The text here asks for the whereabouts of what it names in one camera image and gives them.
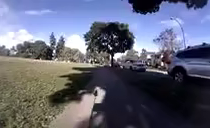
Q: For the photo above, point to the grey concrete path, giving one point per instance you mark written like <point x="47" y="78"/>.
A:
<point x="119" y="100"/>

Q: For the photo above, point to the row of trees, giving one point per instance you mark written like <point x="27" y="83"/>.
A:
<point x="36" y="50"/>

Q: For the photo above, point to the overhanging tree foliage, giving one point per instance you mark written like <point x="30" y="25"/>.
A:
<point x="149" y="5"/>

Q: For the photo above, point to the grey asphalt road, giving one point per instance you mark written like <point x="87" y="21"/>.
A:
<point x="158" y="71"/>

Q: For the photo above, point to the pale reddish tree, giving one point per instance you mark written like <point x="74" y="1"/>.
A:
<point x="168" y="40"/>

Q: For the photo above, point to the silver car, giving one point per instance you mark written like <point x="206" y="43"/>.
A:
<point x="196" y="61"/>

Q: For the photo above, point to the white car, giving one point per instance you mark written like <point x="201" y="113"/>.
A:
<point x="138" y="66"/>

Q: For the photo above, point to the grass strip beside road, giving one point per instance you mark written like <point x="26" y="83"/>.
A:
<point x="179" y="100"/>

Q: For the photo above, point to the street lamp pole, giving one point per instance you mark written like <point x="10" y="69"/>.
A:
<point x="183" y="33"/>

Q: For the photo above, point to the grass field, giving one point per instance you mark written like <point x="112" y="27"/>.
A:
<point x="23" y="86"/>

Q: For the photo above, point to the large broad tree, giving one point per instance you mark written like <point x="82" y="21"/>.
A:
<point x="109" y="36"/>

